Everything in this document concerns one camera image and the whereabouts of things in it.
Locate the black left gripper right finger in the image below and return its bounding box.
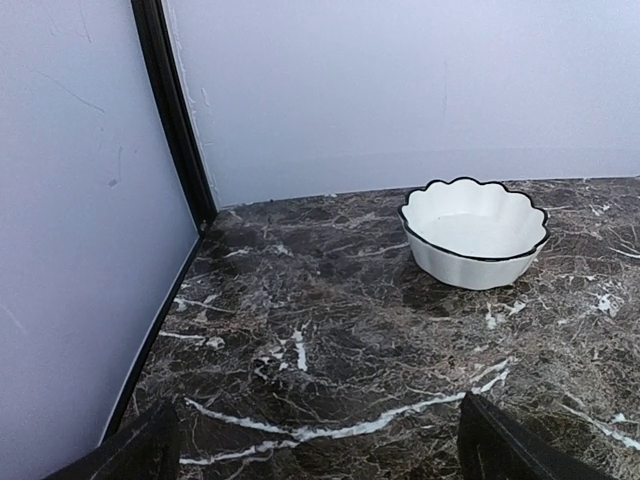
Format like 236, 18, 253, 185
457, 392, 610, 480

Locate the white scalloped bowl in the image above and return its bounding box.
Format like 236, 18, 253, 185
398, 177, 550, 291

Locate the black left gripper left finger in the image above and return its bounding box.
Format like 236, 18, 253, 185
46, 401, 181, 480

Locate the left black frame post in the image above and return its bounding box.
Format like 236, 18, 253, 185
131, 0, 217, 233

